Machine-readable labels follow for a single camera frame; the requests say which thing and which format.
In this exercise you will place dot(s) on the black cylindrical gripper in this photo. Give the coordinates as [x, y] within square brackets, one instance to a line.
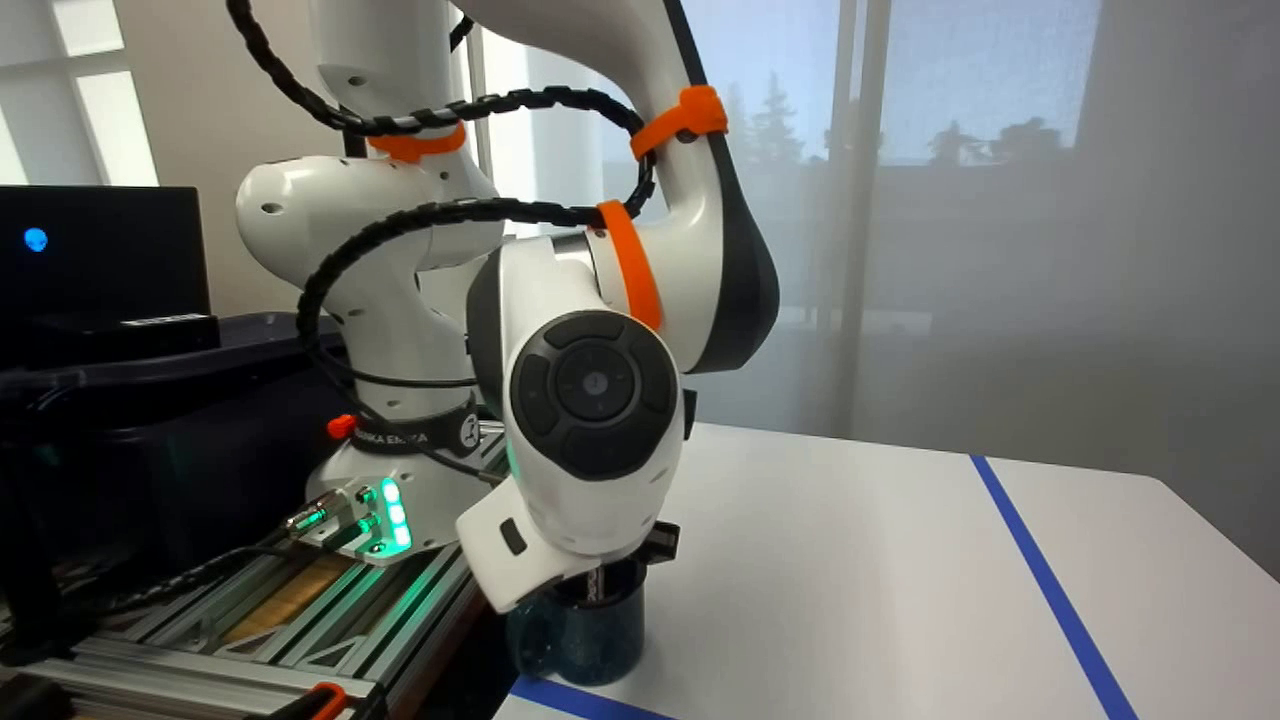
[662, 540]

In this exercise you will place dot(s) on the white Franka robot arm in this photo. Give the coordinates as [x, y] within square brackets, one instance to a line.
[585, 384]

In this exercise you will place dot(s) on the dark blue speckled mug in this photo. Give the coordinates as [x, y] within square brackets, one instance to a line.
[600, 640]

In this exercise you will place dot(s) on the short blue tape strip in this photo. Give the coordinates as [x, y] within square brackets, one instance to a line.
[574, 701]

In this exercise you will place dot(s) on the aluminium profile robot stand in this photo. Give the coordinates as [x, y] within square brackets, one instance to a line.
[334, 624]

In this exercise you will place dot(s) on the red knob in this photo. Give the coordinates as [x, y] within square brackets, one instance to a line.
[342, 425]

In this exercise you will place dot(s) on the orange clamp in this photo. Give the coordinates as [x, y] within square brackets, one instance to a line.
[325, 697]

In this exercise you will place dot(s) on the long blue tape strip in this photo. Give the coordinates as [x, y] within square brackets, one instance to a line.
[1041, 574]

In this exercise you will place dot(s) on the black storage bin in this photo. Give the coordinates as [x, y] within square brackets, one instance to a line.
[175, 425]

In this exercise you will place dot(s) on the black monitor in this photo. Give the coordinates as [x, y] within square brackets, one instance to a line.
[107, 253]

